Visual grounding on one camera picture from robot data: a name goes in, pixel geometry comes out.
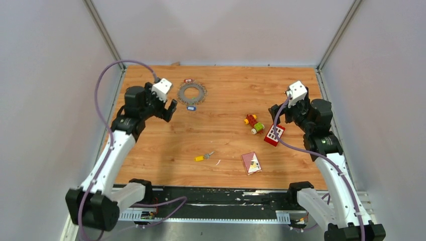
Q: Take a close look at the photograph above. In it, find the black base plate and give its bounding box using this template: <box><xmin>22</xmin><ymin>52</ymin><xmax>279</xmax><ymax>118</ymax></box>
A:
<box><xmin>119</xmin><ymin>186</ymin><xmax>306</xmax><ymax>224</ymax></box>

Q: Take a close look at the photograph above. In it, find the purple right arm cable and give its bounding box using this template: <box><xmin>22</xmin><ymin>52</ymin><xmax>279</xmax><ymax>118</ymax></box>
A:
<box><xmin>273</xmin><ymin>94</ymin><xmax>366</xmax><ymax>241</ymax></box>

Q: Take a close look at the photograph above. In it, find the key with yellow tag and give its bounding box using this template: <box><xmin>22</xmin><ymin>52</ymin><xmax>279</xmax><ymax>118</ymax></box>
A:
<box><xmin>194</xmin><ymin>151</ymin><xmax>215</xmax><ymax>162</ymax></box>

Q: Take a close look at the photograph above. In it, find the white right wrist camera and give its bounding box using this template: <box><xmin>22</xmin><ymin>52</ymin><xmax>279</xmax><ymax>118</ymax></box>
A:
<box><xmin>286</xmin><ymin>80</ymin><xmax>308</xmax><ymax>107</ymax></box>

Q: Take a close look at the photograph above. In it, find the toy brick car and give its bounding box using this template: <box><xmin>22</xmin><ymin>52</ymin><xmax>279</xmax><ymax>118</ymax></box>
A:
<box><xmin>244</xmin><ymin>114</ymin><xmax>265</xmax><ymax>135</ymax></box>

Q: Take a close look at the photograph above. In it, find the aluminium frame rail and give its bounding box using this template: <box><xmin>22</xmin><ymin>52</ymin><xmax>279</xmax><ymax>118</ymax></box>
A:
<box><xmin>357</xmin><ymin>191</ymin><xmax>378</xmax><ymax>223</ymax></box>

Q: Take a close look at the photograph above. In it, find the playing card box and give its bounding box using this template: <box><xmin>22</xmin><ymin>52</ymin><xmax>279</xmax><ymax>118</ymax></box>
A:
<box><xmin>241</xmin><ymin>152</ymin><xmax>262</xmax><ymax>175</ymax></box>

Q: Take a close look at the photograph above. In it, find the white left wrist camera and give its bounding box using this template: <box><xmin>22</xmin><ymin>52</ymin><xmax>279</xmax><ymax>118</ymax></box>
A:
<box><xmin>151</xmin><ymin>78</ymin><xmax>173</xmax><ymax>103</ymax></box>

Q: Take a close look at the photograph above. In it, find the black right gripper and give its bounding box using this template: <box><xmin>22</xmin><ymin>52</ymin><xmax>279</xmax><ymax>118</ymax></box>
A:
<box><xmin>268</xmin><ymin>95</ymin><xmax>312</xmax><ymax>133</ymax></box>

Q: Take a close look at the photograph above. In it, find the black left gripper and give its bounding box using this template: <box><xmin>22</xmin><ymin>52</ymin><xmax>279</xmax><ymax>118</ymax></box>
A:
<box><xmin>140</xmin><ymin>83</ymin><xmax>178</xmax><ymax>123</ymax></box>

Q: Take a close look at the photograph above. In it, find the red white toy brick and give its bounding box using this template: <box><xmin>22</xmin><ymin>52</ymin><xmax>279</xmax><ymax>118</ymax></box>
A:
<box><xmin>264</xmin><ymin>125</ymin><xmax>285</xmax><ymax>147</ymax></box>

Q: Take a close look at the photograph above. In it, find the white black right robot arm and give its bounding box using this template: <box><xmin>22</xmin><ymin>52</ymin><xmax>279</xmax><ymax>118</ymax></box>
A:
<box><xmin>269</xmin><ymin>83</ymin><xmax>386</xmax><ymax>240</ymax></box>

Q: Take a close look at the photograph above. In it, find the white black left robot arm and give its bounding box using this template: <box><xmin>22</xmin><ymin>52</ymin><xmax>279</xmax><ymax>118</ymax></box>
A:
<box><xmin>65</xmin><ymin>78</ymin><xmax>177</xmax><ymax>231</ymax></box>

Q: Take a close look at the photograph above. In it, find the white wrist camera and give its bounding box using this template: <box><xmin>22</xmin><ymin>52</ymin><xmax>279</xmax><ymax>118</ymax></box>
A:
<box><xmin>151</xmin><ymin>78</ymin><xmax>173</xmax><ymax>103</ymax></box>
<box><xmin>286</xmin><ymin>80</ymin><xmax>308</xmax><ymax>107</ymax></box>

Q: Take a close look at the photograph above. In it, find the slotted white cable duct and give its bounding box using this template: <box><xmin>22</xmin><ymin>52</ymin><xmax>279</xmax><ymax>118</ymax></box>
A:
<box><xmin>118</xmin><ymin>210</ymin><xmax>291</xmax><ymax>224</ymax></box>

